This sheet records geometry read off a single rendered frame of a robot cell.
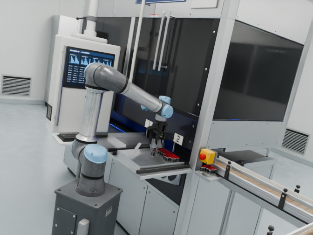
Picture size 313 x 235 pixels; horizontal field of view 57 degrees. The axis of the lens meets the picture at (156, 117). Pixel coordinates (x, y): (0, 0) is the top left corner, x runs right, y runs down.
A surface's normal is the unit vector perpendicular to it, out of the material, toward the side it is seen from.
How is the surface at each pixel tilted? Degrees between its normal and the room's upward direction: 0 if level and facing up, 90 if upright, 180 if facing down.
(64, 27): 90
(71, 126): 90
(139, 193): 90
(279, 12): 90
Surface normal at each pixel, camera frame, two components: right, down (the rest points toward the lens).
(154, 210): -0.78, -0.02
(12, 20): 0.60, 0.27
